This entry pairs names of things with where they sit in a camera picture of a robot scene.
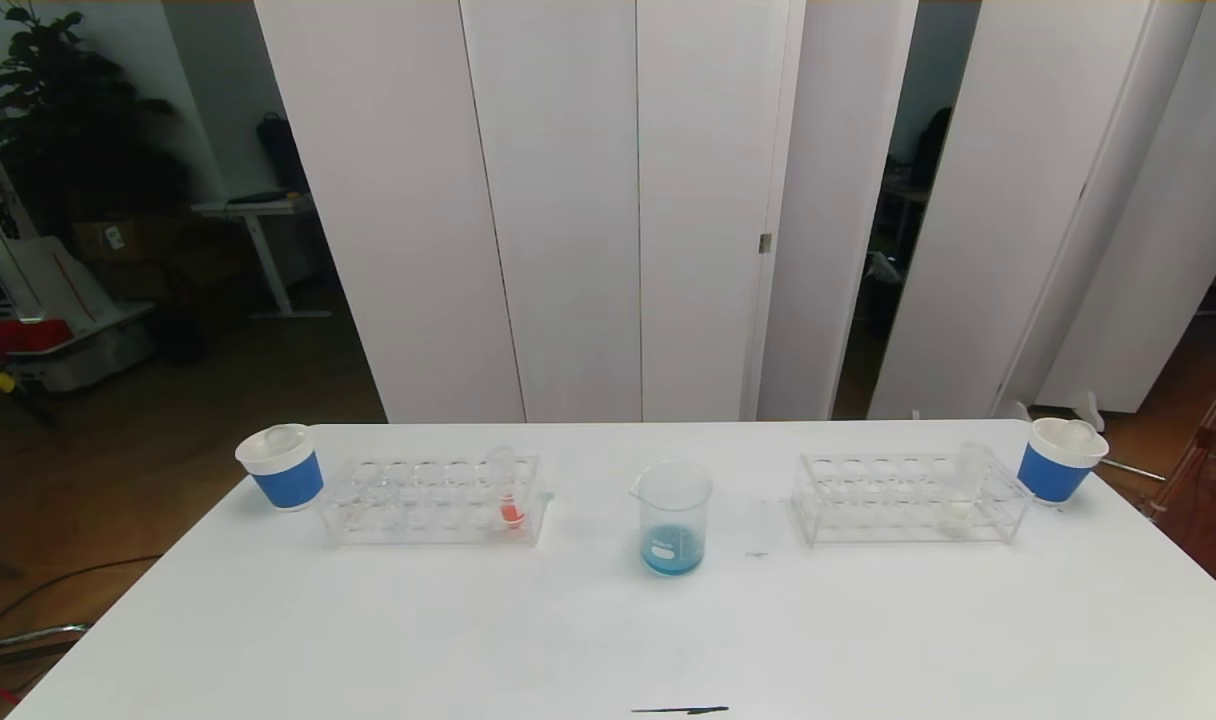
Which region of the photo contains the metal frame stand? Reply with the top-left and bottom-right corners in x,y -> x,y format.
1148,345 -> 1216,521

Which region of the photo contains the test tube with white pigment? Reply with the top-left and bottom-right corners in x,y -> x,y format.
943,440 -> 996,536

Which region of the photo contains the blue paper cup white rim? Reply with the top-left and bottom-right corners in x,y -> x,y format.
1016,417 -> 1110,504
235,423 -> 325,511

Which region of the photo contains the white office desk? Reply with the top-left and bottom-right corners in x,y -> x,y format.
190,190 -> 334,321

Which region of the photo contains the white screen foot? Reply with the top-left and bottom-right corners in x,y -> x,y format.
996,390 -> 1106,433

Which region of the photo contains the white folding screen panel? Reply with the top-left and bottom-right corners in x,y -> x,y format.
253,0 -> 526,423
998,0 -> 1216,414
756,0 -> 920,421
458,0 -> 644,423
636,0 -> 807,421
868,0 -> 1155,419

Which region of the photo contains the dark green potted plant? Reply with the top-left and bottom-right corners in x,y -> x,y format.
0,0 -> 191,241

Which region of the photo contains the white panel with red stripe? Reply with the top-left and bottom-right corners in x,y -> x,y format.
8,233 -> 156,336

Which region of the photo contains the clear plastic test tube rack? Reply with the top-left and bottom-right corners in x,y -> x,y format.
792,450 -> 1035,545
318,453 -> 554,547

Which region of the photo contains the grey plastic crate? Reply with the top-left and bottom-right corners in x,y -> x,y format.
13,325 -> 156,393

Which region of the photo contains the black floor cable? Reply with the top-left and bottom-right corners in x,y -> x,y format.
0,553 -> 164,641

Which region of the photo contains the clear glass beaker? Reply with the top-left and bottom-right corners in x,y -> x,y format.
630,459 -> 715,578

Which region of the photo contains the red plastic bin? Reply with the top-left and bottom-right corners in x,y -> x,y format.
0,318 -> 74,357

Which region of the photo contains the brown cardboard box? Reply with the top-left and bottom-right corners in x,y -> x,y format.
71,213 -> 174,269

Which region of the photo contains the chrome chair leg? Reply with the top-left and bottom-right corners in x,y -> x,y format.
0,622 -> 91,661

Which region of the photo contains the black backpack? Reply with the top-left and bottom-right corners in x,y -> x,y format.
256,110 -> 311,197

